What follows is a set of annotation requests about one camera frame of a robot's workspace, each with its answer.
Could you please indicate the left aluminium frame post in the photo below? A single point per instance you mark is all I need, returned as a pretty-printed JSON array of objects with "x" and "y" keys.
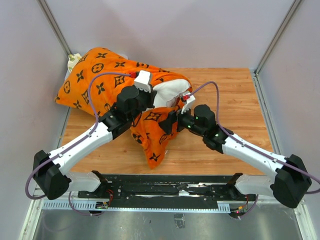
[{"x": 54, "y": 26}]

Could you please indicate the slotted aluminium cable rail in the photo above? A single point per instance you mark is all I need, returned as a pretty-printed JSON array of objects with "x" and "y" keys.
[{"x": 91, "y": 205}]

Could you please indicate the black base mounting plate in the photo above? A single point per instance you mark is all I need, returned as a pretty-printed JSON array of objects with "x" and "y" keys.
[{"x": 169, "y": 190}]

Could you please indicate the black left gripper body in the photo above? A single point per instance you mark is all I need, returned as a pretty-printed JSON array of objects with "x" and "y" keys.
[{"x": 145, "y": 99}]

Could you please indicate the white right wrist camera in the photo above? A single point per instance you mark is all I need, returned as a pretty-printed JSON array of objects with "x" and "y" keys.
[{"x": 188, "y": 101}]

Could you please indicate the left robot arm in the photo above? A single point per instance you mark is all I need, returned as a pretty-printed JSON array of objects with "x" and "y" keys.
[{"x": 52, "y": 170}]

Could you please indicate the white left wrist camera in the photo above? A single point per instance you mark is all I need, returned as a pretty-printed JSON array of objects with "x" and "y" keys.
[{"x": 142, "y": 81}]

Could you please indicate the aluminium frame post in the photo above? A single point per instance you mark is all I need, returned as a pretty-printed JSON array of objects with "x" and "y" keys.
[
  {"x": 54, "y": 26},
  {"x": 293, "y": 9}
]

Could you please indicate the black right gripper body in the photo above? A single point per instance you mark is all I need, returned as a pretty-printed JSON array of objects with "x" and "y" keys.
[{"x": 185, "y": 120}]

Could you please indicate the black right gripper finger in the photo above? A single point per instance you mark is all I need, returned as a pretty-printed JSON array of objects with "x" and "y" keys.
[
  {"x": 167, "y": 125},
  {"x": 173, "y": 115}
]

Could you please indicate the right aluminium frame post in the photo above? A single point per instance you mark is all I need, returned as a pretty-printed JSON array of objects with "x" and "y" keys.
[{"x": 293, "y": 9}]

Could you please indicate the orange monogram pillowcase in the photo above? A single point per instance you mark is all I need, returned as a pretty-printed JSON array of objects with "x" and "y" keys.
[{"x": 97, "y": 79}]

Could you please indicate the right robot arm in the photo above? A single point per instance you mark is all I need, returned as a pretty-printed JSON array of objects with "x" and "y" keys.
[{"x": 285, "y": 178}]

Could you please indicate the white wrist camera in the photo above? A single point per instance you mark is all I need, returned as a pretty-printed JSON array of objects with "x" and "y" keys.
[
  {"x": 142, "y": 81},
  {"x": 188, "y": 101}
]

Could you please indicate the white pillow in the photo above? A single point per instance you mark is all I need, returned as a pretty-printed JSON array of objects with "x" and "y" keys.
[{"x": 167, "y": 93}]

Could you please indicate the floral patterned cloth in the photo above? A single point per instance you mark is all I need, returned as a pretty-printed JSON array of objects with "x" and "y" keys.
[{"x": 73, "y": 59}]

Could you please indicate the white plastic bin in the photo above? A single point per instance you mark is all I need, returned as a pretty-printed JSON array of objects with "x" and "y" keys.
[{"x": 67, "y": 73}]

